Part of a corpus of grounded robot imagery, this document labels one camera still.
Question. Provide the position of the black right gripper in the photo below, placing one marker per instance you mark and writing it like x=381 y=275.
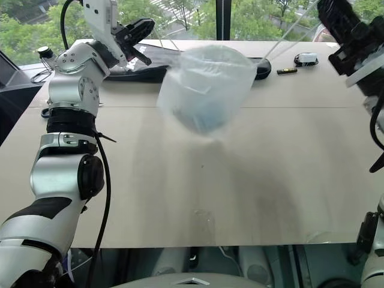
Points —
x=357 y=51

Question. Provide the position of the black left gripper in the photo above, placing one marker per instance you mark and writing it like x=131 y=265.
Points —
x=123 y=35

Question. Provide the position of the light blue fluffy towel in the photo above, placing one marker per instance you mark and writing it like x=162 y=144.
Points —
x=210 y=117

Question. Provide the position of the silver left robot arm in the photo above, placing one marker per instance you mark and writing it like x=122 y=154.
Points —
x=60 y=177

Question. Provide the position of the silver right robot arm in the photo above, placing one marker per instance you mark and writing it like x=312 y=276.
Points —
x=373 y=258

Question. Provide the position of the black fabric sleeve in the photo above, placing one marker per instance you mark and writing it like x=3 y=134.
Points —
x=150 y=67

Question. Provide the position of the small white box device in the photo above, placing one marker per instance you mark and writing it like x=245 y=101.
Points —
x=308 y=57

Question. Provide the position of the small black white device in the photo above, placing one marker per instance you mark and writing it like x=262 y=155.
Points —
x=297 y=61

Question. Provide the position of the small black stick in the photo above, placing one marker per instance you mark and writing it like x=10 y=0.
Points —
x=287 y=71

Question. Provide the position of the small black round device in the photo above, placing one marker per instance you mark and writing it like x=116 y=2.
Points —
x=45 y=52

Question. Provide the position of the dark monitor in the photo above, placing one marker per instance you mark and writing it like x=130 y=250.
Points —
x=7 y=70

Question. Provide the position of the grey rounded shape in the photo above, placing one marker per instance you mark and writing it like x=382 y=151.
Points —
x=256 y=265

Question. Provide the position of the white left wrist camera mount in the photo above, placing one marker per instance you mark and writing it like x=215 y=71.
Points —
x=102 y=27

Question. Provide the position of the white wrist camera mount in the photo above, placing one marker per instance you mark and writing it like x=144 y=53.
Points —
x=102 y=27
x=360 y=75

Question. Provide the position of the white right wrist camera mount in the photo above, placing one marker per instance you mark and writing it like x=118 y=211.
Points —
x=360 y=75

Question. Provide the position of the black window frame post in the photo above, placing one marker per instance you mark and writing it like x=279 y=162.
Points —
x=223 y=19

